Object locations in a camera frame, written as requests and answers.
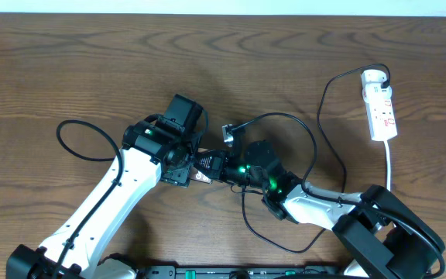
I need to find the black charger cable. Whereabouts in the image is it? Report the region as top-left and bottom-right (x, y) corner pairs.
(230, 63), (392, 254)

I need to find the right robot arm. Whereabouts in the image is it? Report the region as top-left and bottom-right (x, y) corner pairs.
(194, 141), (444, 278)

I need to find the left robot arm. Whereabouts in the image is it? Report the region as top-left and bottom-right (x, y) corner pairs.
(5, 95), (207, 278)

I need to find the white USB charger plug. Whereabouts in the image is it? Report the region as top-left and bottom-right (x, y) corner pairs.
(361, 69), (387, 87)

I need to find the white power strip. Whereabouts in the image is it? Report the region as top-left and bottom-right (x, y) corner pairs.
(362, 83), (397, 142)

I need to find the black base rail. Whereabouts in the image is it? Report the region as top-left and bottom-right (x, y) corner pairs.
(136, 265), (341, 279)

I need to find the white power strip cord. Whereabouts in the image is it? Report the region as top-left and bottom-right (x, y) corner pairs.
(383, 139), (400, 229)

